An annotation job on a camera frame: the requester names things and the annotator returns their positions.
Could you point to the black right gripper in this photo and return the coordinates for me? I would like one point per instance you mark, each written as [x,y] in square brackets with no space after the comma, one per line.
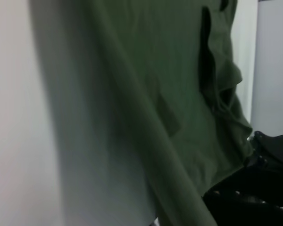
[276,153]

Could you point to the dark green t-shirt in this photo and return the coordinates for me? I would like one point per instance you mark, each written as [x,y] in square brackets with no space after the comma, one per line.
[143,94]

